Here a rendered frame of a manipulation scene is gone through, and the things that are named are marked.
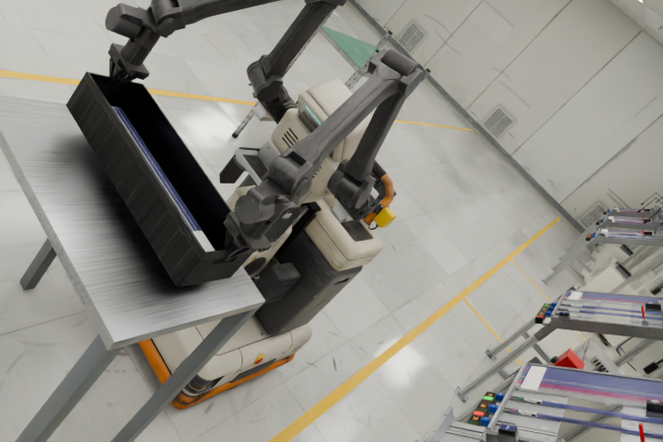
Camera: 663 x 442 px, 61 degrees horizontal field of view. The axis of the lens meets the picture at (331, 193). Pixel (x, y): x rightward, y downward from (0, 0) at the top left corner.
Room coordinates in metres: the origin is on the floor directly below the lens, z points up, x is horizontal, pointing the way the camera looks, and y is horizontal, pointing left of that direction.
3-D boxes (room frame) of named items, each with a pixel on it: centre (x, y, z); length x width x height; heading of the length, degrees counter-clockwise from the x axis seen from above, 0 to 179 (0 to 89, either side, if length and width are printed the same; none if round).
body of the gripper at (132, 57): (1.26, 0.60, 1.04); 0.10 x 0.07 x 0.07; 67
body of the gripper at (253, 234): (1.04, 0.08, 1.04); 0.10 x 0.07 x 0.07; 67
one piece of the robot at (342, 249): (1.92, 0.01, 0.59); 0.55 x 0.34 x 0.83; 67
